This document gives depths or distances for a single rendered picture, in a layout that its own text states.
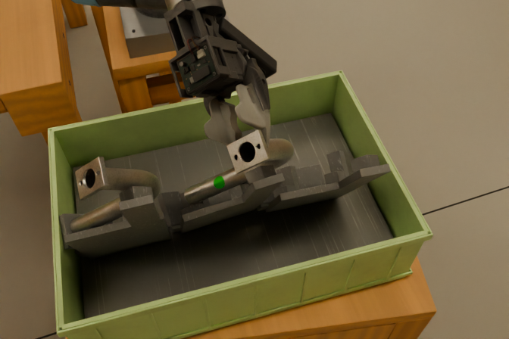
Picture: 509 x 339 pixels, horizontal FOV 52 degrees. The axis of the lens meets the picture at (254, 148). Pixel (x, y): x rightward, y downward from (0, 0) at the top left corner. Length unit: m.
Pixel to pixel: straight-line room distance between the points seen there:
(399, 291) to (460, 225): 1.11
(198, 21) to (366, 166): 0.31
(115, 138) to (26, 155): 1.30
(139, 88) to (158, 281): 0.59
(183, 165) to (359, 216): 0.38
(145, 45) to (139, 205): 0.69
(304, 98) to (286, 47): 1.53
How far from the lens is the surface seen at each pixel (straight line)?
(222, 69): 0.64
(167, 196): 0.94
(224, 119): 0.70
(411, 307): 1.06
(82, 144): 1.12
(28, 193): 2.27
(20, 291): 2.06
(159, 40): 1.34
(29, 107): 1.33
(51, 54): 1.35
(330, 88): 1.16
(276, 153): 0.71
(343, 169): 0.91
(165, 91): 1.44
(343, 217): 1.05
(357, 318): 1.03
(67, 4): 2.85
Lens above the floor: 1.74
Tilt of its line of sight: 52 degrees down
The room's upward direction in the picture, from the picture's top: straight up
